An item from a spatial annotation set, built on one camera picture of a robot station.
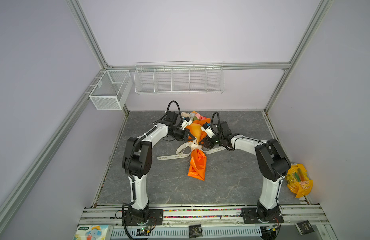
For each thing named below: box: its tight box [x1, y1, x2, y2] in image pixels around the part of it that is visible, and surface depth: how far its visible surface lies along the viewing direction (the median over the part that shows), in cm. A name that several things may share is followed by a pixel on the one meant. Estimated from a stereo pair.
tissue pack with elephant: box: [73, 224, 113, 240], surface depth 67 cm
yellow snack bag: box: [285, 162, 313, 198], surface depth 84 cm
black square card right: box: [295, 220, 315, 236], surface depth 71 cm
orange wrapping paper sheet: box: [185, 118, 211, 181], surface depth 88 cm
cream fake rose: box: [181, 112, 191, 118], surface depth 111 cm
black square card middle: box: [188, 224, 203, 239], surface depth 70 cm
